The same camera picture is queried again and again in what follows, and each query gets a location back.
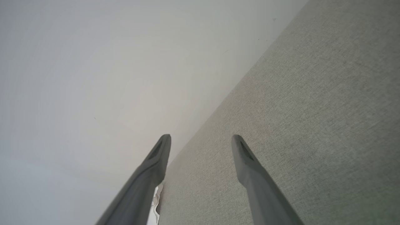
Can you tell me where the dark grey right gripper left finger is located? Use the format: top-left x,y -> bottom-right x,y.
95,134 -> 172,225

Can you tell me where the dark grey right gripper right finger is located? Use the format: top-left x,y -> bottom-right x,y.
231,135 -> 305,225

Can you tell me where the grey fabric sofa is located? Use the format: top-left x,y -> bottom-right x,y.
158,0 -> 400,225

